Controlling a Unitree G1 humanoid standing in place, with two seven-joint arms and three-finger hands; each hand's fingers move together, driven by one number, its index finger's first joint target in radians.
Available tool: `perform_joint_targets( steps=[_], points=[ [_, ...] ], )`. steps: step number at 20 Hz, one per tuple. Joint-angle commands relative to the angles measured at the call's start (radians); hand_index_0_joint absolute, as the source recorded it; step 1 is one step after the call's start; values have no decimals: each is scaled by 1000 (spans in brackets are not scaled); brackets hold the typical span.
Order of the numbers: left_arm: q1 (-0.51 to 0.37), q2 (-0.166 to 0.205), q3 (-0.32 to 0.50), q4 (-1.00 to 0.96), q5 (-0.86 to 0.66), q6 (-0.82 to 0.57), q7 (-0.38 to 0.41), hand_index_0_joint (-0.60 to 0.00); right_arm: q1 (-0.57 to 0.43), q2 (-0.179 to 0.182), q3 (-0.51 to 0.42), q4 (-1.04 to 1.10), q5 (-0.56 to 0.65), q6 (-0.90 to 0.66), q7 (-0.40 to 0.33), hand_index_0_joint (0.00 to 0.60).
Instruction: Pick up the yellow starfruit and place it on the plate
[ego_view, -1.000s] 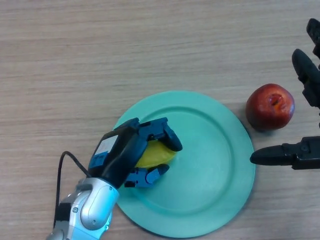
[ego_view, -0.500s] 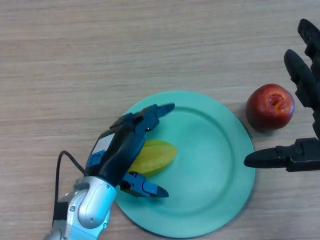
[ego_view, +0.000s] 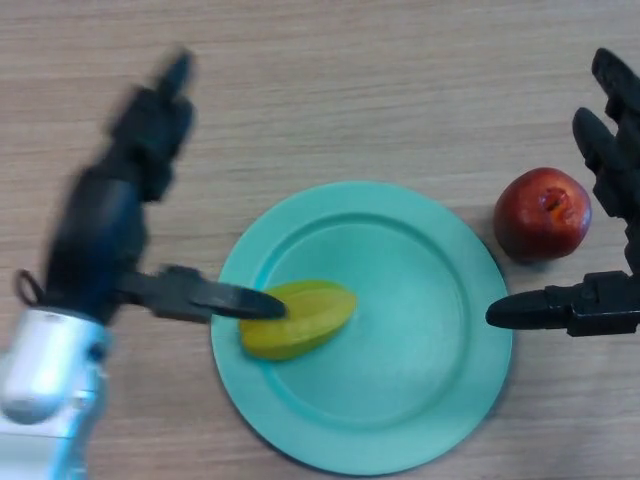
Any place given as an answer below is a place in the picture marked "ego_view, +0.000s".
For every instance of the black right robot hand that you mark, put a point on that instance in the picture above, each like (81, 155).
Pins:
(600, 310)

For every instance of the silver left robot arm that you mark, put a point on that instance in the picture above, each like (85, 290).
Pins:
(45, 370)

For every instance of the green round plate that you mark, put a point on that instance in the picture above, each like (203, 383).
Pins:
(400, 360)

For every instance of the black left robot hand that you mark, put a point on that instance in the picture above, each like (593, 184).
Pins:
(95, 240)

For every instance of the red apple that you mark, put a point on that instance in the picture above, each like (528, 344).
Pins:
(535, 220)

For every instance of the yellow starfruit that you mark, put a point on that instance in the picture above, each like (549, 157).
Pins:
(310, 325)

